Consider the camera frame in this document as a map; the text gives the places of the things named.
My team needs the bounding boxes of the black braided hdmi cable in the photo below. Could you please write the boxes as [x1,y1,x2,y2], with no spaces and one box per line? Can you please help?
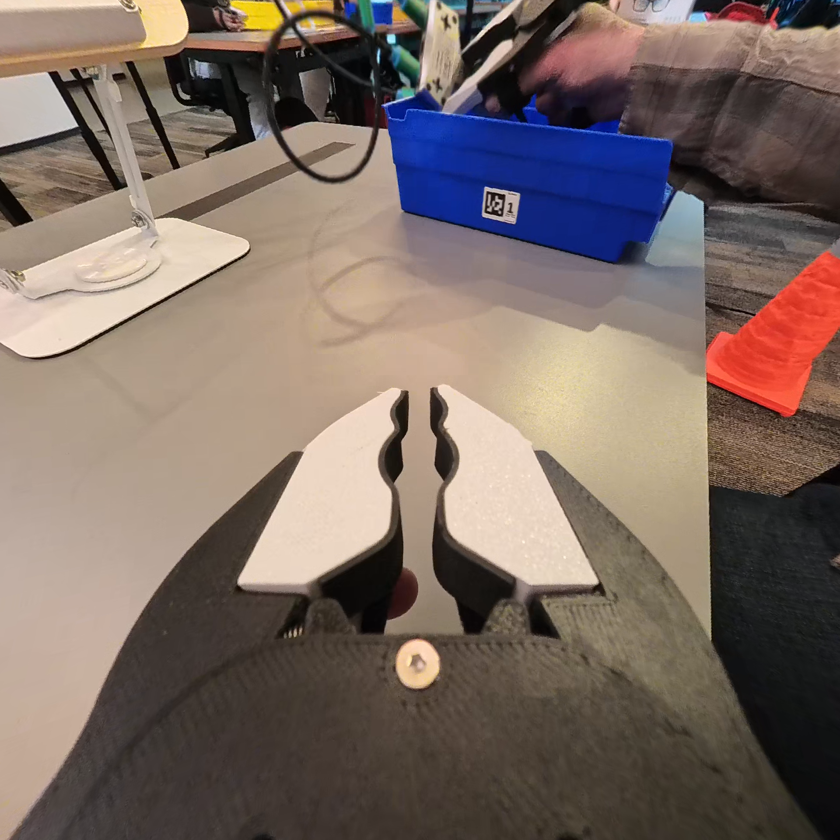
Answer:
[261,0,427,185]

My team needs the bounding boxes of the wooden table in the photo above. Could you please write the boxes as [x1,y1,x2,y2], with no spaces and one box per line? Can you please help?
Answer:
[184,16,421,142]

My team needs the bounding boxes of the blue plastic bin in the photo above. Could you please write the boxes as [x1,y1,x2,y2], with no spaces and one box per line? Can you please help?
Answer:
[384,92,677,265]

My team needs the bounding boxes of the person's right hand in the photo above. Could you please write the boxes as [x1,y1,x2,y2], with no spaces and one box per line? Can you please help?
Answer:
[518,26,648,130]

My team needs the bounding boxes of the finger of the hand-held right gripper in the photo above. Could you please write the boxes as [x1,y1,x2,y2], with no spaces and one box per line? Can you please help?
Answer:
[444,41,524,116]

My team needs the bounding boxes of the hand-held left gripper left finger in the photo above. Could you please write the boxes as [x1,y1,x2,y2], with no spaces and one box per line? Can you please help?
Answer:
[238,387,410,632]

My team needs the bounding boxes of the person's right forearm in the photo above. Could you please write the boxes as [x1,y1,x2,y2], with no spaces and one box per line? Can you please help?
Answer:
[619,18,840,223]

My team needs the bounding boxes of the black metal table frame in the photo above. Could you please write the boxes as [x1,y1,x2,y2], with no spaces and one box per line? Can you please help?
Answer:
[0,62,181,227]

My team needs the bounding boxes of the orange traffic cone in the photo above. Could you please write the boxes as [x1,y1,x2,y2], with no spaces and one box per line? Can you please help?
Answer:
[707,252,840,419]

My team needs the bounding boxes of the yellow storage box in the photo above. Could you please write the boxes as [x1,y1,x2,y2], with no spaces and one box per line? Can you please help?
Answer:
[230,0,342,30]

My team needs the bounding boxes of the person's dark clothing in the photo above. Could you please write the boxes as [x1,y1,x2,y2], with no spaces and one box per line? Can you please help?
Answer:
[710,482,840,840]

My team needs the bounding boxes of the white tilting stand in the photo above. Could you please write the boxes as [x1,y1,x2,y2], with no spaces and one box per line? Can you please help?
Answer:
[0,0,252,360]

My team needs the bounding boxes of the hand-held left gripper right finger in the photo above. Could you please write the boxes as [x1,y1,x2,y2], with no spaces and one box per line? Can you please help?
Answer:
[429,385,600,634]

